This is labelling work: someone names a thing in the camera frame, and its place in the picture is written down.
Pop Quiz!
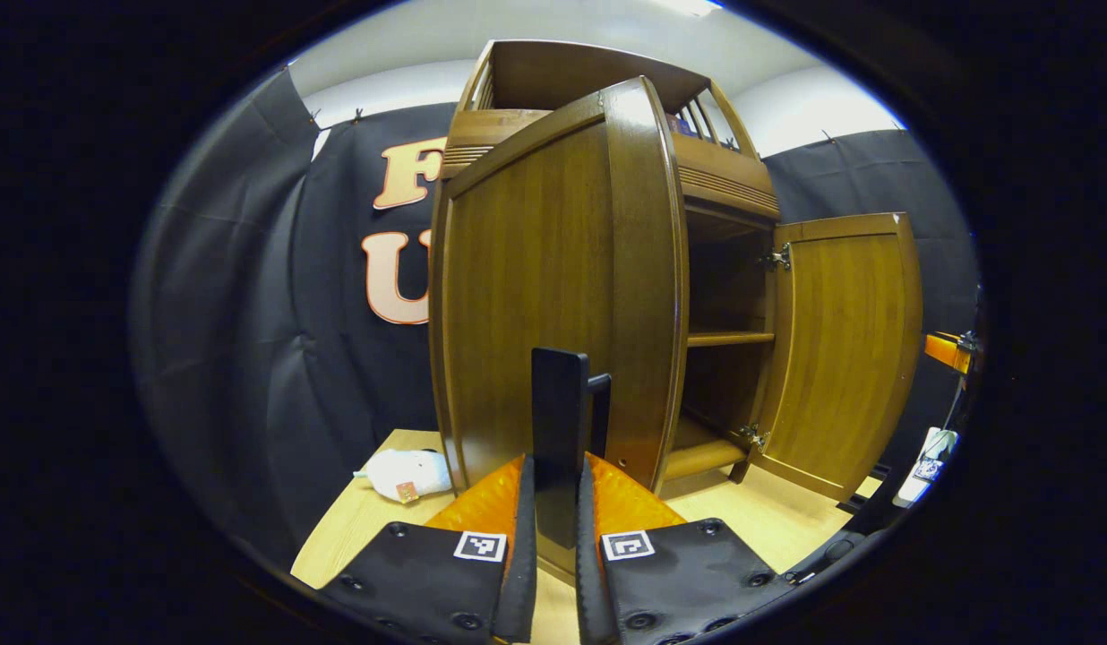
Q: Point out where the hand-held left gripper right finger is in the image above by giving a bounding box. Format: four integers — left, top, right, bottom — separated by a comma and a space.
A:
576, 451, 778, 645

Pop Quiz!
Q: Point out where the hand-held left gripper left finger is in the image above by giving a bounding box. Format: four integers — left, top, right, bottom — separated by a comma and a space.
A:
319, 452, 538, 644

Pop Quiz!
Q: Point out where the wooden cabinet door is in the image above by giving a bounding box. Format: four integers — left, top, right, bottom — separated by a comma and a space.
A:
751, 212, 923, 503
428, 76, 691, 588

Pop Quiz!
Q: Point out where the wooden double-door shoe cabinet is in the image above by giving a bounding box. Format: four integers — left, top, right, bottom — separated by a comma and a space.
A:
428, 39, 783, 503

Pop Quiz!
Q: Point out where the white labelled device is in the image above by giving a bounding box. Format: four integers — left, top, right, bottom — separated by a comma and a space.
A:
892, 427, 960, 509

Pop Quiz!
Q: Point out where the white plush toy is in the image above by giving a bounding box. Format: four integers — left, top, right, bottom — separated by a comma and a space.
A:
353, 448, 454, 504

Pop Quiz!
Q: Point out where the black backdrop cloth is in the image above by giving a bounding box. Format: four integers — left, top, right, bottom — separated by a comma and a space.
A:
131, 67, 980, 556

